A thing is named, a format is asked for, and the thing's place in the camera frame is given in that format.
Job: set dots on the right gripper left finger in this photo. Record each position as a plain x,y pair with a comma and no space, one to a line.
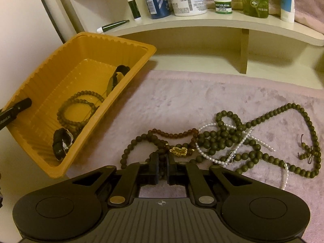
127,183

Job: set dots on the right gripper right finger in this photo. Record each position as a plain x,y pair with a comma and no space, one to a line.
191,177

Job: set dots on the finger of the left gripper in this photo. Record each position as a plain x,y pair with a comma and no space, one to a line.
10,114

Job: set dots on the silver wristwatch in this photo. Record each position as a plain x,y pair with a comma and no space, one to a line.
62,141

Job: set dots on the orange plastic tray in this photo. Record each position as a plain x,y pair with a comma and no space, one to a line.
68,90

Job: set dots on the black wristwatch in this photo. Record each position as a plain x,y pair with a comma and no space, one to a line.
113,81

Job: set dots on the dark green small tube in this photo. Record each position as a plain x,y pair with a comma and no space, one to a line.
111,26

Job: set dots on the cream wooden shelf unit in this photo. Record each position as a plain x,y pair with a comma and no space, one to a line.
230,44

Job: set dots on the green white lip balm stick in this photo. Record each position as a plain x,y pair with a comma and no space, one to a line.
134,10

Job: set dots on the white cream jar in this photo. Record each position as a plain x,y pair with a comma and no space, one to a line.
189,7

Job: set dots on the small green lip salve jar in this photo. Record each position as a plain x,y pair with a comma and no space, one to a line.
223,6

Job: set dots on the blue white tube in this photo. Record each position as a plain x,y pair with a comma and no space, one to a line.
287,13

